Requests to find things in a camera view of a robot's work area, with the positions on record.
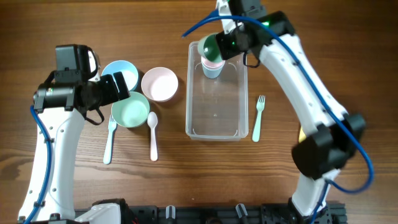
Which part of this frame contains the green plastic cup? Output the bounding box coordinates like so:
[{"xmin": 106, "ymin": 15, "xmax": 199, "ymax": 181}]
[{"xmin": 198, "ymin": 33, "xmax": 223, "ymax": 63}]

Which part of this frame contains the blue plastic bowl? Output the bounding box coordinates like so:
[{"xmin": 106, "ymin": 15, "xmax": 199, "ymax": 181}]
[{"xmin": 102, "ymin": 60, "xmax": 139, "ymax": 91}]

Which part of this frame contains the pink plastic cup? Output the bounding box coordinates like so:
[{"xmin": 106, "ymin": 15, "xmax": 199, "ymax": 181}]
[{"xmin": 201, "ymin": 57, "xmax": 225, "ymax": 70}]

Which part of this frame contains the green plastic bowl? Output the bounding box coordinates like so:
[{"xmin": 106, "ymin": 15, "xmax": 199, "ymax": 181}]
[{"xmin": 111, "ymin": 91, "xmax": 150, "ymax": 128}]

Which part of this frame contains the blue plastic cup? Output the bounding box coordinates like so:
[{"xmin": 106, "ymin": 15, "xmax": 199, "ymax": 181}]
[{"xmin": 202, "ymin": 63, "xmax": 223, "ymax": 79}]

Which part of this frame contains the light blue plastic fork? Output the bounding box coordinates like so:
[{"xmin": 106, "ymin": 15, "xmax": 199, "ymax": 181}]
[{"xmin": 103, "ymin": 115, "xmax": 118, "ymax": 165}]

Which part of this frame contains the pink plastic bowl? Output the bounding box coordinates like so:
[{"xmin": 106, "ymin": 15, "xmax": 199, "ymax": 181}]
[{"xmin": 141, "ymin": 67, "xmax": 178, "ymax": 102}]

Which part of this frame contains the pink plastic spoon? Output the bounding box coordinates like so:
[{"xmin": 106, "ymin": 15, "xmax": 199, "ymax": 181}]
[{"xmin": 147, "ymin": 111, "xmax": 159, "ymax": 162}]

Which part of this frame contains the green plastic fork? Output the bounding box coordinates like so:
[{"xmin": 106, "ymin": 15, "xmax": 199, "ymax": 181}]
[{"xmin": 252, "ymin": 95, "xmax": 266, "ymax": 142}]

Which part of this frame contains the yellow plastic fork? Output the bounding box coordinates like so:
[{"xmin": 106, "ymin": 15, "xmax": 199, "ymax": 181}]
[{"xmin": 298, "ymin": 127, "xmax": 306, "ymax": 142}]

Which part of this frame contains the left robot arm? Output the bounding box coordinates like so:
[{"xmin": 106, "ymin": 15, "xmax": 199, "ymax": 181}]
[{"xmin": 17, "ymin": 44, "xmax": 130, "ymax": 223}]

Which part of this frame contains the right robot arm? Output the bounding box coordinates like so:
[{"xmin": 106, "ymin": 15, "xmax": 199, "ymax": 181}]
[{"xmin": 203, "ymin": 1, "xmax": 365, "ymax": 223}]

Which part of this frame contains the clear plastic storage container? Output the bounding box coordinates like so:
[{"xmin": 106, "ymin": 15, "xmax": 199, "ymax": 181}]
[{"xmin": 185, "ymin": 42, "xmax": 249, "ymax": 141}]

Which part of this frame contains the right blue cable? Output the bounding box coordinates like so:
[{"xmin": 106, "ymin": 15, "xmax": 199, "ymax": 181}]
[{"xmin": 181, "ymin": 9, "xmax": 375, "ymax": 224}]

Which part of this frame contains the blue cable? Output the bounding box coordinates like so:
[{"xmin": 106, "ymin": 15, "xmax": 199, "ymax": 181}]
[
  {"xmin": 23, "ymin": 105, "xmax": 53, "ymax": 224},
  {"xmin": 181, "ymin": 9, "xmax": 375, "ymax": 224}
]

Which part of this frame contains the left blue cable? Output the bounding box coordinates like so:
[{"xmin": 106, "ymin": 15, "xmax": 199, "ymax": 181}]
[{"xmin": 23, "ymin": 105, "xmax": 53, "ymax": 224}]

